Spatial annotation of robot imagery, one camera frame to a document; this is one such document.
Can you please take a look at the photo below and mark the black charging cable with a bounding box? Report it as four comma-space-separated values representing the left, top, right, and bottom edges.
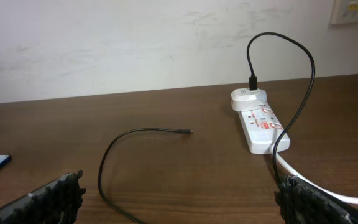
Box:
98, 32, 316, 224

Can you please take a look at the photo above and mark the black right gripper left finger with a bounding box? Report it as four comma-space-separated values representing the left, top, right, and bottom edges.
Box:
0, 170, 86, 224

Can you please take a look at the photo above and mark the white charger adapter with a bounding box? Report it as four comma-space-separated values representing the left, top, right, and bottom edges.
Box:
231, 88, 267, 112

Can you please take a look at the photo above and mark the white power strip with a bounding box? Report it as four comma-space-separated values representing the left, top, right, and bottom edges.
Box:
239, 103, 284, 154

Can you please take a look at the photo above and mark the white wall socket plate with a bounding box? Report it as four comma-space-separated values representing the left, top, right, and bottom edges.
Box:
330, 0, 358, 25

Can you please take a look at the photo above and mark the white power strip cord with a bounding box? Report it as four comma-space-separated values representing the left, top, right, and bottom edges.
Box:
270, 146, 358, 206

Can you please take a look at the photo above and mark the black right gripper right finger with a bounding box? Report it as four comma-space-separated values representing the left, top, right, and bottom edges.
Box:
275, 175, 358, 224

